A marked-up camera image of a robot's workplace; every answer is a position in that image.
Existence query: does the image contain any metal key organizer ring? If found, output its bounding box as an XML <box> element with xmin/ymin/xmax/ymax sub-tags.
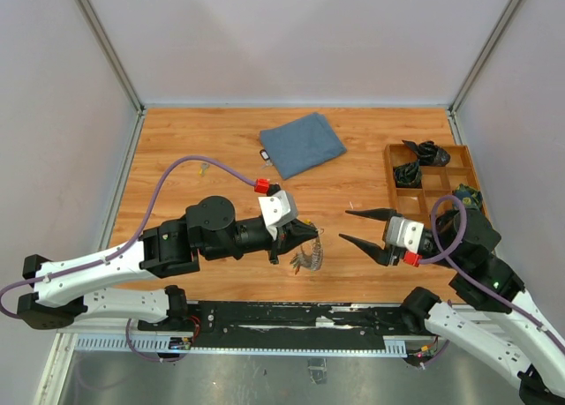
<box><xmin>289</xmin><ymin>221</ymin><xmax>327</xmax><ymax>276</ymax></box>

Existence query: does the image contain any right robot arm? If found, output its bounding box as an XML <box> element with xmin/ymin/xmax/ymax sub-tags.
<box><xmin>345</xmin><ymin>208</ymin><xmax>564</xmax><ymax>404</ymax></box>

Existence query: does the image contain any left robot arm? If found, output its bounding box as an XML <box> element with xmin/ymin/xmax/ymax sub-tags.
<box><xmin>16</xmin><ymin>191</ymin><xmax>318</xmax><ymax>331</ymax></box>

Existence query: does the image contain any dark rolled tie middle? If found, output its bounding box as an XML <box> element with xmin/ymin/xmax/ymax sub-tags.
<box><xmin>393</xmin><ymin>161</ymin><xmax>422</xmax><ymax>189</ymax></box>

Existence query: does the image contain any dark rolled tie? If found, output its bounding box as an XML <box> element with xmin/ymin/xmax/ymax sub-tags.
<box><xmin>403</xmin><ymin>140</ymin><xmax>451</xmax><ymax>167</ymax></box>
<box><xmin>393</xmin><ymin>161</ymin><xmax>422</xmax><ymax>189</ymax></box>

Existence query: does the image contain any wooden compartment tray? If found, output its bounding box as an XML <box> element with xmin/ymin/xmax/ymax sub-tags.
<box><xmin>383</xmin><ymin>143</ymin><xmax>481</xmax><ymax>227</ymax></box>

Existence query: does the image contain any blue floral rolled tie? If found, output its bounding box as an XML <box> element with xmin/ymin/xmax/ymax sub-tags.
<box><xmin>453</xmin><ymin>184</ymin><xmax>483</xmax><ymax>211</ymax></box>

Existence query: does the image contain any dark rolled tie top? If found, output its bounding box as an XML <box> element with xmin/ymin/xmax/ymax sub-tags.
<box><xmin>403</xmin><ymin>140</ymin><xmax>451</xmax><ymax>167</ymax></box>

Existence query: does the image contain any black key fob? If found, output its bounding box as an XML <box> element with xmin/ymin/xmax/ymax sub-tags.
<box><xmin>260</xmin><ymin>149</ymin><xmax>270</xmax><ymax>161</ymax></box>

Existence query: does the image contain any folded blue cloth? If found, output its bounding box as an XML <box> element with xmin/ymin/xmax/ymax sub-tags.
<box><xmin>260</xmin><ymin>112</ymin><xmax>347</xmax><ymax>180</ymax></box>

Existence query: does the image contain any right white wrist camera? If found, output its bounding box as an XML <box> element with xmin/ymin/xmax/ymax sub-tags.
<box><xmin>384</xmin><ymin>215</ymin><xmax>425</xmax><ymax>254</ymax></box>

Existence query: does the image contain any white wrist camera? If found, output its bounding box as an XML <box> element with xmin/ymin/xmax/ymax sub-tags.
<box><xmin>384</xmin><ymin>215</ymin><xmax>425</xmax><ymax>254</ymax></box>
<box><xmin>259</xmin><ymin>190</ymin><xmax>298</xmax><ymax>240</ymax></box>

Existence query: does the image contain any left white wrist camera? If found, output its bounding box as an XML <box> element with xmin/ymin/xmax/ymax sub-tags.
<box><xmin>259</xmin><ymin>190</ymin><xmax>298</xmax><ymax>240</ymax></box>

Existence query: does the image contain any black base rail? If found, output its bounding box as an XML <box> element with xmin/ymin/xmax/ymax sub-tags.
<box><xmin>136</xmin><ymin>301</ymin><xmax>432</xmax><ymax>351</ymax></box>

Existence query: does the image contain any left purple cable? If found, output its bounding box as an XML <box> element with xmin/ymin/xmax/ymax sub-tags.
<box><xmin>0</xmin><ymin>155</ymin><xmax>270</xmax><ymax>363</ymax></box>

